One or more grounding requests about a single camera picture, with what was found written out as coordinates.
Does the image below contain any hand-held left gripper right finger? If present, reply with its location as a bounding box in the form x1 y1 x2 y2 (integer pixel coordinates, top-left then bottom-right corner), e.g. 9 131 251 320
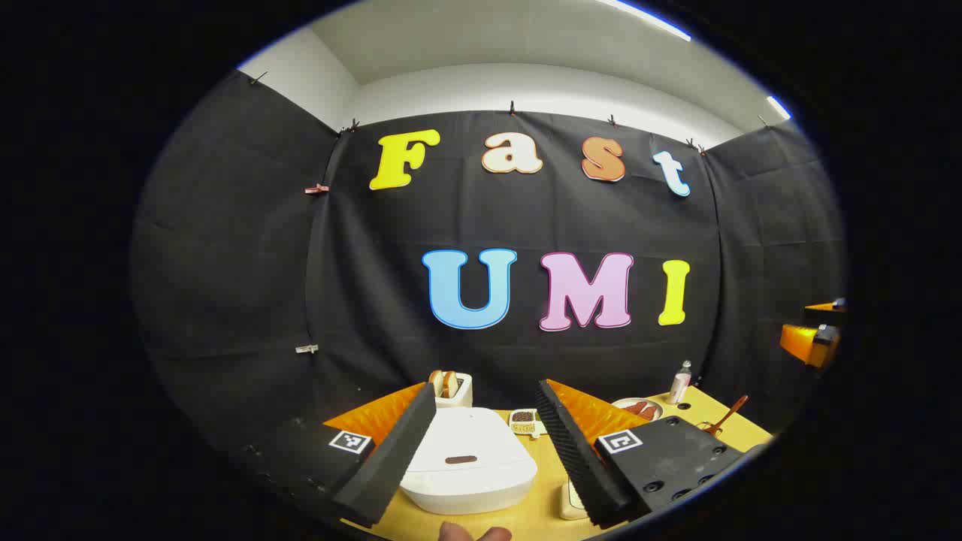
535 379 752 529

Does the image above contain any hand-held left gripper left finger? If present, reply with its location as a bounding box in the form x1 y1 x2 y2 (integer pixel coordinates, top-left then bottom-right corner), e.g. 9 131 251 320
229 382 438 529

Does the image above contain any white rice cooker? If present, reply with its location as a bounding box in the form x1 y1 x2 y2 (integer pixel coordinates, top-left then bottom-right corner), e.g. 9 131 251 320
398 407 539 515

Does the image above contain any brown wooden spoon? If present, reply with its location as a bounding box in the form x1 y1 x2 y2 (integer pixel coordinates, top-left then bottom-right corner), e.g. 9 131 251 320
703 395 750 438

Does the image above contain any white divided bean dish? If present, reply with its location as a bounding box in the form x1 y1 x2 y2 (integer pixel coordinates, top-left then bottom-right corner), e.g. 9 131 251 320
509 408 547 439

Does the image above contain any white oval plate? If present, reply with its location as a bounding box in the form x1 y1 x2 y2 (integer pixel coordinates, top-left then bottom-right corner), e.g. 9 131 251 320
611 397 664 423

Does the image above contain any white toaster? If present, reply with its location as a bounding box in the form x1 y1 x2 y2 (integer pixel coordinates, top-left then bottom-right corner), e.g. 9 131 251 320
428 370 473 409

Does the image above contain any small pink label bottle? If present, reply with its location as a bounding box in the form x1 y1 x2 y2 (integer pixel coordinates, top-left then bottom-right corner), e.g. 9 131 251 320
668 360 693 405

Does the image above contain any black backdrop cloth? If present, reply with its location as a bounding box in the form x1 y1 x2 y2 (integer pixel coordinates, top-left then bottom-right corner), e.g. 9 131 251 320
129 69 849 467

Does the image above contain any long ceiling light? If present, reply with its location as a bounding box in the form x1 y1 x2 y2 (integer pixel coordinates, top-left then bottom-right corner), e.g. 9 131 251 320
597 0 692 42

